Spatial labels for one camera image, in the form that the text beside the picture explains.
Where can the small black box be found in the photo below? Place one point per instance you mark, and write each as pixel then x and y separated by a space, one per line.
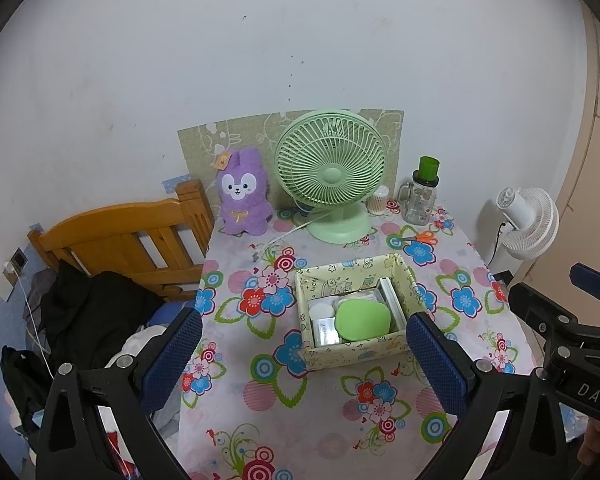
pixel 502 277

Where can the wall socket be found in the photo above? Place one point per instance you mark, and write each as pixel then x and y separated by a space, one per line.
pixel 18 257

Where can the white plastic packet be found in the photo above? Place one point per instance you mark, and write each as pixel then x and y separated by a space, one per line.
pixel 325 332

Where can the purple plush toy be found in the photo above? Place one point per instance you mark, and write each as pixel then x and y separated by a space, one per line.
pixel 242 210

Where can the yellow printed fabric storage box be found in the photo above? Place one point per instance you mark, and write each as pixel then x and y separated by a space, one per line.
pixel 350 352

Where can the black bag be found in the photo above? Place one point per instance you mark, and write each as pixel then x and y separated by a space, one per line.
pixel 20 380

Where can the person's right hand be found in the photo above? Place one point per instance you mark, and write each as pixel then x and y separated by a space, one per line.
pixel 592 440

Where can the green desk fan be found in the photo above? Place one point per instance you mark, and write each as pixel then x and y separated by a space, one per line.
pixel 330 175

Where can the light blue plastic bag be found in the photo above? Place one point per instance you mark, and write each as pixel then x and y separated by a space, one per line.
pixel 575 422

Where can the white cloth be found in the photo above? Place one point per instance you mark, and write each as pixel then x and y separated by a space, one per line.
pixel 140 340

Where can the cotton swab jar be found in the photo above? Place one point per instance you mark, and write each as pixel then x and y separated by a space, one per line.
pixel 378 202

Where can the beige printed wall board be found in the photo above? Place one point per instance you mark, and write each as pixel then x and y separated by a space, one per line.
pixel 200 155

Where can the white rectangular case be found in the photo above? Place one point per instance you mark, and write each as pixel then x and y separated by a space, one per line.
pixel 392 305

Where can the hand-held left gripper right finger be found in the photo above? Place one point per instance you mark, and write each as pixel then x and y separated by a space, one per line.
pixel 435 360

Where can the white portable fan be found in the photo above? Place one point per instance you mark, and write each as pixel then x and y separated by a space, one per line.
pixel 530 230

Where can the beige cabinet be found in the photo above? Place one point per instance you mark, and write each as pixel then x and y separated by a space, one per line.
pixel 590 160

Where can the glass mug with green lid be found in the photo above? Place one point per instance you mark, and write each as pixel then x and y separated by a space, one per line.
pixel 420 205

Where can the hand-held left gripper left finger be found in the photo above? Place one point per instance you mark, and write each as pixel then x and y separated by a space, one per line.
pixel 172 355

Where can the wooden bed frame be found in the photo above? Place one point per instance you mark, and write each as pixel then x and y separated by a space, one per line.
pixel 105 230

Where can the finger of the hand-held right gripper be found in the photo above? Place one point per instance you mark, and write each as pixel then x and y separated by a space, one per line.
pixel 540 310
pixel 592 282

